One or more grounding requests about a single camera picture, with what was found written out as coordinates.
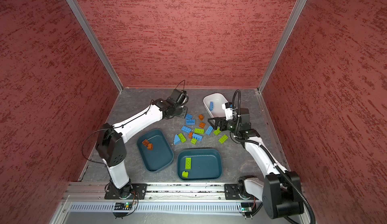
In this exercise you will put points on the left controller board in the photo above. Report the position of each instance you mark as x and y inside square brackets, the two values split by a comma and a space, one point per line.
[122, 207]

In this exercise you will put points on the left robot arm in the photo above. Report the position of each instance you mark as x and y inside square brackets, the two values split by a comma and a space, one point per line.
[111, 140]

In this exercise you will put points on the right teal bin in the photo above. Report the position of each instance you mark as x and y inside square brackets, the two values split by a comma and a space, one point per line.
[206, 164]

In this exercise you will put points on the white plastic bin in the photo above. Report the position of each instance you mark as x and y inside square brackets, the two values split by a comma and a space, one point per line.
[218, 99]

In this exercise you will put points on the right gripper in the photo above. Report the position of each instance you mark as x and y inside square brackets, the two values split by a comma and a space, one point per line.
[222, 120]

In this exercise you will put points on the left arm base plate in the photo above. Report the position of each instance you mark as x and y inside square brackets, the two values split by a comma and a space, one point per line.
[137, 191]

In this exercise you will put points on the right controller board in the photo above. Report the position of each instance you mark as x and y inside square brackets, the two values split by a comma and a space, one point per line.
[248, 207]

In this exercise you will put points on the green long brick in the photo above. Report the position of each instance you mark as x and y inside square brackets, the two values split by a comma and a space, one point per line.
[181, 138]
[217, 131]
[223, 139]
[187, 163]
[199, 131]

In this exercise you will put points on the blue slope brick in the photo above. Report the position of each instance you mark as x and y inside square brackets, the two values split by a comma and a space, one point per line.
[176, 140]

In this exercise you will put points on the right aluminium corner post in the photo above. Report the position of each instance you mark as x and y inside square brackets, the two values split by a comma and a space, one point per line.
[293, 18]

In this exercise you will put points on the aluminium front rail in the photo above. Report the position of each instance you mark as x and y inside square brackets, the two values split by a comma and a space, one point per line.
[156, 192]

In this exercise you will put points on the teal bin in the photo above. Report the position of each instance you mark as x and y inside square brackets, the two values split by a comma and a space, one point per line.
[206, 164]
[161, 156]

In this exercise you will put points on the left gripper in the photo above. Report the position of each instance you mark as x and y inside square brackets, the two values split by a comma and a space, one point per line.
[185, 109]

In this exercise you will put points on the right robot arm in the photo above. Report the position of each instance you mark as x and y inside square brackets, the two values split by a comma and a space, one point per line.
[280, 192]

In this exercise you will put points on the green small brick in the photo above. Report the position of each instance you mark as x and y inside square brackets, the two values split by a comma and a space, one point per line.
[193, 141]
[185, 174]

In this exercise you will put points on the aluminium corner post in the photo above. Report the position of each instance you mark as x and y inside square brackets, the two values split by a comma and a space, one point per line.
[82, 20]
[293, 18]

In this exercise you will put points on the controller board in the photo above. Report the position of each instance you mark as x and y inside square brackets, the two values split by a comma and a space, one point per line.
[122, 207]
[248, 207]

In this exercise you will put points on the left teal bin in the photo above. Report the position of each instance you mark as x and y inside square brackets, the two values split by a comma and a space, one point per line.
[161, 156]

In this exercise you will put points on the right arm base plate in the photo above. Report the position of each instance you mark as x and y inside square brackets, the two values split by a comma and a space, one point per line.
[236, 192]

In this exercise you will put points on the left aluminium corner post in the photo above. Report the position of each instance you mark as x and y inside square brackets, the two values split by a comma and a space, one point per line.
[82, 20]

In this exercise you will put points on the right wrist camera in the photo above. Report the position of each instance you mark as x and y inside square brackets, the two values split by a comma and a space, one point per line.
[228, 110]

